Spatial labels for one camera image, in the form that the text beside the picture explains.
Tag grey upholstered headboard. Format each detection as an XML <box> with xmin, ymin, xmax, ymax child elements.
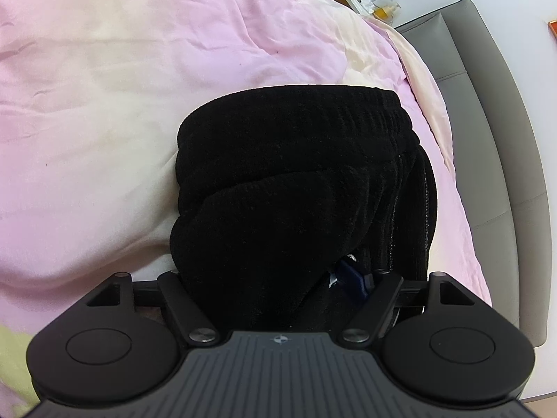
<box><xmin>394</xmin><ymin>0</ymin><xmax>550</xmax><ymax>350</ymax></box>

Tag yellow-green cloth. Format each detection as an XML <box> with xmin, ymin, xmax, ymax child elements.
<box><xmin>0</xmin><ymin>324</ymin><xmax>41</xmax><ymax>411</ymax></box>

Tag black corduroy pants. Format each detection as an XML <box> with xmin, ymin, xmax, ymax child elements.
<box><xmin>169</xmin><ymin>84</ymin><xmax>438</xmax><ymax>332</ymax></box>

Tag pink duvet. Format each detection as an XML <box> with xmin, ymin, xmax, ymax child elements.
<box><xmin>0</xmin><ymin>0</ymin><xmax>493</xmax><ymax>401</ymax></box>

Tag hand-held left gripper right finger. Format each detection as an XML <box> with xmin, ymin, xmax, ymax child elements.
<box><xmin>334</xmin><ymin>258</ymin><xmax>479</xmax><ymax>345</ymax></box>

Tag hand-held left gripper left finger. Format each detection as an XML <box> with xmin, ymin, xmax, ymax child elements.
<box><xmin>84</xmin><ymin>271</ymin><xmax>219</xmax><ymax>344</ymax></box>

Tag yellow bottle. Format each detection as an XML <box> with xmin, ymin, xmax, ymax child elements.
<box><xmin>373</xmin><ymin>4</ymin><xmax>400</xmax><ymax>22</ymax></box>

